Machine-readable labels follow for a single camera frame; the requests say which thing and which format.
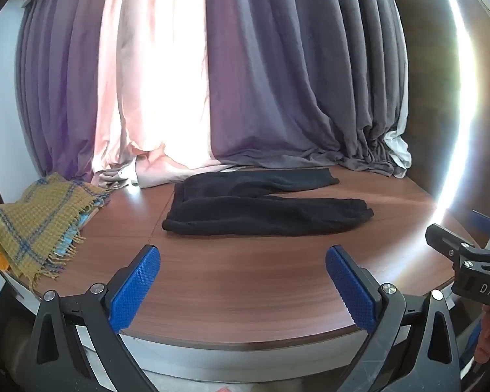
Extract black pants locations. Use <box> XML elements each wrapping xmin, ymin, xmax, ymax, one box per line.
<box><xmin>162</xmin><ymin>168</ymin><xmax>373</xmax><ymax>236</ymax></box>

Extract person's right hand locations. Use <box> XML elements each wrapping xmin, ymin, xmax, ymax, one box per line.
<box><xmin>474</xmin><ymin>305</ymin><xmax>490</xmax><ymax>365</ymax></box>

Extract white cloth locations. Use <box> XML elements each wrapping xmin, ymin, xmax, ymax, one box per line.
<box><xmin>383</xmin><ymin>100</ymin><xmax>413</xmax><ymax>179</ymax></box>

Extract light blue cloth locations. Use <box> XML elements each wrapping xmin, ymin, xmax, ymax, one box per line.
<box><xmin>54</xmin><ymin>200</ymin><xmax>102</xmax><ymax>257</ymax></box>

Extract yellow plaid scarf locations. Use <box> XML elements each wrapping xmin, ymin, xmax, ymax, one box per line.
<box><xmin>0</xmin><ymin>172</ymin><xmax>109</xmax><ymax>287</ymax></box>

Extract purple grey curtain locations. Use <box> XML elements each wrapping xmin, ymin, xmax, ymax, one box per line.
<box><xmin>16</xmin><ymin>0</ymin><xmax>408</xmax><ymax>181</ymax></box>

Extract pink sheer curtain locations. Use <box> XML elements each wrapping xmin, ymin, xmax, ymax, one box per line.
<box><xmin>92</xmin><ymin>0</ymin><xmax>226</xmax><ymax>188</ymax></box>

